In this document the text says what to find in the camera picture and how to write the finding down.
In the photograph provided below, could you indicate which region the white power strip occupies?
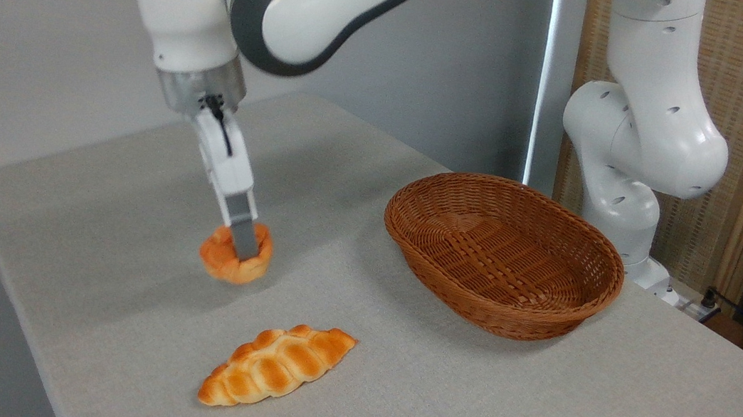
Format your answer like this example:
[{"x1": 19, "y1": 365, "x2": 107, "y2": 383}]
[{"x1": 659, "y1": 286, "x2": 720, "y2": 324}]

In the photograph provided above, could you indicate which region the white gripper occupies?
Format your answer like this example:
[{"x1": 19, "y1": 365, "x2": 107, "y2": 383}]
[{"x1": 176, "y1": 104, "x2": 278, "y2": 262}]

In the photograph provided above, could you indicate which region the long braided bread loaf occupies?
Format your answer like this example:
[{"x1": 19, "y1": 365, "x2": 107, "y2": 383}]
[{"x1": 196, "y1": 312, "x2": 359, "y2": 417}]

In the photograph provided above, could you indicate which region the brown oval wicker basket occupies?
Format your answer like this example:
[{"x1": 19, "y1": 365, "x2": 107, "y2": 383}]
[{"x1": 370, "y1": 162, "x2": 636, "y2": 354}]

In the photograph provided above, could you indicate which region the grey tablecloth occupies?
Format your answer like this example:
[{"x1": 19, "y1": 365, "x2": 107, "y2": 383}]
[{"x1": 0, "y1": 52, "x2": 743, "y2": 417}]

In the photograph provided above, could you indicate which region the round orange bread roll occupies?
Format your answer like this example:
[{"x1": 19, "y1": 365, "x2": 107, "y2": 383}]
[{"x1": 195, "y1": 216, "x2": 277, "y2": 289}]

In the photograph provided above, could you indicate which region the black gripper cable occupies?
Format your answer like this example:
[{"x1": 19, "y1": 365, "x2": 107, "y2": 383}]
[{"x1": 198, "y1": 93, "x2": 241, "y2": 157}]

